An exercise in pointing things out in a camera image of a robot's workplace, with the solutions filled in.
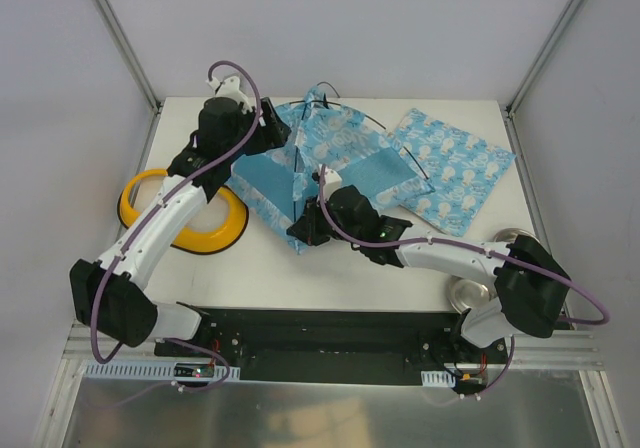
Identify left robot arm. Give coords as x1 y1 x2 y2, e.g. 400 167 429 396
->
69 95 291 357

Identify blue snowman tent mat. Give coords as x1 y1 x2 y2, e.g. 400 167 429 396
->
387 108 515 237

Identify steel pet bowl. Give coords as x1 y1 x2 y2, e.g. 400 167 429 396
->
493 228 536 243
446 277 497 313

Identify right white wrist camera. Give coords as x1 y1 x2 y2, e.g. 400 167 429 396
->
319 165 343 200

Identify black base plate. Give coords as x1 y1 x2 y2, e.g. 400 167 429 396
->
154 308 507 386

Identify blue snowman pet tent fabric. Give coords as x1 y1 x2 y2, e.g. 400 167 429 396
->
227 85 434 254

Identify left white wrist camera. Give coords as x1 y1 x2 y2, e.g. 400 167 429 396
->
207 75 255 111

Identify white cable duct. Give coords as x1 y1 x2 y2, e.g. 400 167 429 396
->
421 371 457 389
85 361 240 382

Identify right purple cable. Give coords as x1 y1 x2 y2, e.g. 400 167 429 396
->
317 162 612 403

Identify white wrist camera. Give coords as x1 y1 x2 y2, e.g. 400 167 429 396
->
207 75 255 111
319 165 343 200

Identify right white cable duct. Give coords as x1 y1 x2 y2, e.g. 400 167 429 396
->
421 371 457 389

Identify black tent pole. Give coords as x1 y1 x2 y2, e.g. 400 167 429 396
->
293 80 341 219
285 99 430 181

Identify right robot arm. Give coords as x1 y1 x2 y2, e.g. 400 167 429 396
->
287 186 569 363

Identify left white cable duct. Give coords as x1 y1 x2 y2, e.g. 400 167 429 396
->
85 361 240 382

